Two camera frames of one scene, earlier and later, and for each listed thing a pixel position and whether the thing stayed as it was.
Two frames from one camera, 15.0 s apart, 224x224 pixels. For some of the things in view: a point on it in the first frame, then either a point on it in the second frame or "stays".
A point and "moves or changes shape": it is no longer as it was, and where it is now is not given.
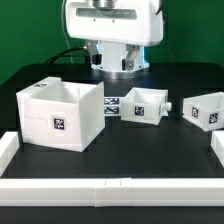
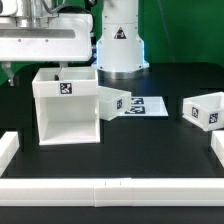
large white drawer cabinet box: [60, 114] moves or changes shape
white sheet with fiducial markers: [112, 106] to [147, 106]
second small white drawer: [206, 111] stays
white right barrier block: [217, 145] stays
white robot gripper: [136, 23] to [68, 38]
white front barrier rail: [109, 192] stays
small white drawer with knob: [145, 105] to [113, 102]
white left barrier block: [9, 144] stays
